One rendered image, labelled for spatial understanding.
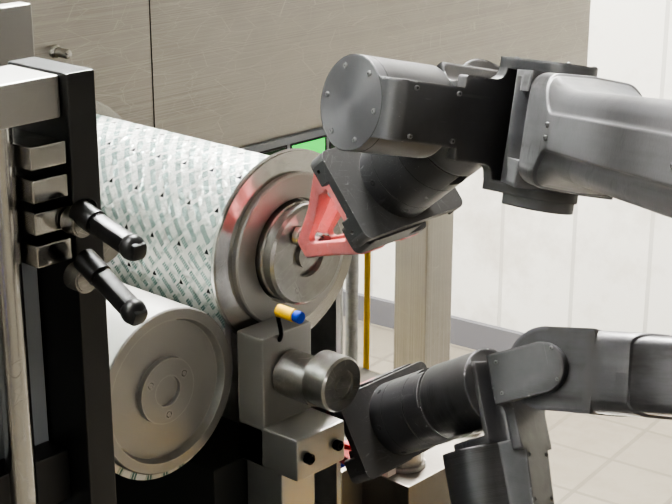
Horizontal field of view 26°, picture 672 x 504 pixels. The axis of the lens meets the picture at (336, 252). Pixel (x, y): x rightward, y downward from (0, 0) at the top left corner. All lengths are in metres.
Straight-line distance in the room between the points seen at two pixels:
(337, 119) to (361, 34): 0.73
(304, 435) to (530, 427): 0.16
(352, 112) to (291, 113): 0.68
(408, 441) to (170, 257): 0.22
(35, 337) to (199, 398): 0.27
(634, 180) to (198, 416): 0.51
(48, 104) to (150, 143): 0.39
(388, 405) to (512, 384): 0.12
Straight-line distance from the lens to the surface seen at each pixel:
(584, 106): 0.71
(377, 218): 0.94
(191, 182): 1.06
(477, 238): 4.12
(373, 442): 1.10
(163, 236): 1.07
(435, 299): 2.06
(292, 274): 1.04
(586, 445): 3.68
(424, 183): 0.92
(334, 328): 1.14
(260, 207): 1.03
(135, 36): 1.37
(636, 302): 3.94
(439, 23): 1.69
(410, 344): 2.08
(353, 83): 0.85
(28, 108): 0.73
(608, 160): 0.65
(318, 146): 1.55
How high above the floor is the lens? 1.58
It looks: 18 degrees down
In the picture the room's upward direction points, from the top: straight up
